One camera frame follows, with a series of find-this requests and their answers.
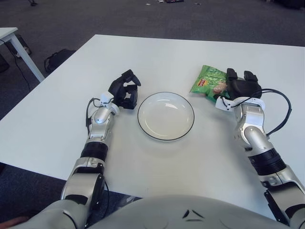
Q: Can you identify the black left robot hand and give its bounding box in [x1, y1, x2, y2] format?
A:
[108, 69, 142, 111]

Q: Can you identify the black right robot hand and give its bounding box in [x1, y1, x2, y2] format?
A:
[213, 68, 263, 101]

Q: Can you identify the green chips snack bag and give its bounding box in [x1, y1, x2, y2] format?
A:
[189, 64, 231, 103]

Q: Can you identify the white plate black rim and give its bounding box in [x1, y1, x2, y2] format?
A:
[137, 92, 195, 141]

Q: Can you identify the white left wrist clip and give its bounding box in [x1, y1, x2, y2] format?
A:
[100, 92, 114, 105]

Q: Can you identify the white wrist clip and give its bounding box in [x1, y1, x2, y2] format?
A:
[100, 92, 114, 105]
[215, 96, 241, 111]

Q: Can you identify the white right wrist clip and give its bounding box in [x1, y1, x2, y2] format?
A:
[215, 96, 241, 111]

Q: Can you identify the black backpack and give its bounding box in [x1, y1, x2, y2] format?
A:
[44, 49, 76, 73]

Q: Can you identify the white side table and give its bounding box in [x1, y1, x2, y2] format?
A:
[0, 27, 45, 83]

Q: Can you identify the black bulky item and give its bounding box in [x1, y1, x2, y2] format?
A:
[0, 54, 10, 73]

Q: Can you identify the grey robot torso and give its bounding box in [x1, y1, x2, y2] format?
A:
[88, 194, 286, 229]

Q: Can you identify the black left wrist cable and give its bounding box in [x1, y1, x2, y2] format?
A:
[84, 97, 105, 136]

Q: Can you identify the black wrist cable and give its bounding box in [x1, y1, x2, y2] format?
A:
[259, 88, 293, 138]
[84, 97, 105, 136]

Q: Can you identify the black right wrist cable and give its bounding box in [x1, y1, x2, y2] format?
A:
[259, 88, 293, 138]

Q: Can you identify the thin black floor cable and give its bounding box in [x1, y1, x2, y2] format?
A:
[14, 56, 31, 93]

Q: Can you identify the thin black left elbow cable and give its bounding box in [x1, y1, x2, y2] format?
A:
[102, 174, 112, 210]

